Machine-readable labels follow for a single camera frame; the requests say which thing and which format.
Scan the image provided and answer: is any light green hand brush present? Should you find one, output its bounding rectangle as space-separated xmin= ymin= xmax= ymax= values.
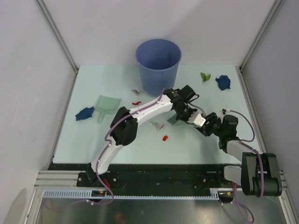
xmin=167 ymin=115 xmax=185 ymax=126

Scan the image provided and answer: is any light green plastic dustpan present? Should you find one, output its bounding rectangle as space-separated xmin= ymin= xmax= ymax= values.
xmin=94 ymin=95 xmax=122 ymax=123

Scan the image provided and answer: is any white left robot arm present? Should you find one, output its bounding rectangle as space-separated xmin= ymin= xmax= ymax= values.
xmin=85 ymin=85 xmax=199 ymax=187

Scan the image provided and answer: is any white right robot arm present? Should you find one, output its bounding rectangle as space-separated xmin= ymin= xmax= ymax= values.
xmin=197 ymin=112 xmax=283 ymax=197

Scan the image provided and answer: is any green paper scrap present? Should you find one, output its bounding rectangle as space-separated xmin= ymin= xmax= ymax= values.
xmin=200 ymin=72 xmax=211 ymax=82

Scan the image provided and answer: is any grey paper scrap near bin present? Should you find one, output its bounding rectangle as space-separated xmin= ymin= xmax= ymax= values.
xmin=132 ymin=89 xmax=141 ymax=96

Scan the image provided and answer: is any blue plastic waste bin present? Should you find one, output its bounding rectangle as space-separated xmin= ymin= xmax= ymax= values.
xmin=135 ymin=39 xmax=182 ymax=97

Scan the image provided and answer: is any dark blue paper scrap right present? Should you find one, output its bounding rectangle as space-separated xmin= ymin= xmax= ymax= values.
xmin=215 ymin=75 xmax=231 ymax=91

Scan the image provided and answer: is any large dark blue paper scrap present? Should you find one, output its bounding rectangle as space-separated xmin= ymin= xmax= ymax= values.
xmin=75 ymin=107 xmax=95 ymax=121

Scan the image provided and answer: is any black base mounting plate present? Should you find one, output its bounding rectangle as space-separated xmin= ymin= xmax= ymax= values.
xmin=48 ymin=162 xmax=233 ymax=189

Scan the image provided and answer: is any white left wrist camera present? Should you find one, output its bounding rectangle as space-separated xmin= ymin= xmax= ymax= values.
xmin=187 ymin=112 xmax=206 ymax=127

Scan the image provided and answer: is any aluminium frame post right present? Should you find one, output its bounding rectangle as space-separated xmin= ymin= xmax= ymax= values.
xmin=239 ymin=0 xmax=284 ymax=71

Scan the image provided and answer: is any aluminium frame post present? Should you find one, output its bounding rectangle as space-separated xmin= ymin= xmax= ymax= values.
xmin=239 ymin=0 xmax=284 ymax=71
xmin=35 ymin=0 xmax=79 ymax=74

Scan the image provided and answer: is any white cable duct strip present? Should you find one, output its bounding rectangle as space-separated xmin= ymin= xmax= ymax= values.
xmin=43 ymin=189 xmax=219 ymax=200

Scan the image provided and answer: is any aluminium frame rail front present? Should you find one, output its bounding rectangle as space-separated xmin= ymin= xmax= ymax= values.
xmin=34 ymin=170 xmax=290 ymax=192

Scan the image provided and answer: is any aluminium frame post left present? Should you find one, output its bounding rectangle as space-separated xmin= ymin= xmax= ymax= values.
xmin=35 ymin=0 xmax=79 ymax=74

